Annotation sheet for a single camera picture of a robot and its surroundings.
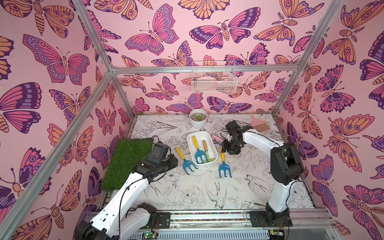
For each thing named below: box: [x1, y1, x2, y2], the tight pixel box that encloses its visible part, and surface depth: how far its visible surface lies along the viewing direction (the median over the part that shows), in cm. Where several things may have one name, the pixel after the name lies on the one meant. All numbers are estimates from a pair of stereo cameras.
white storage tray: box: [186, 131, 219, 166], surface depth 103 cm
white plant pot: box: [189, 108, 208, 130], surface depth 108 cm
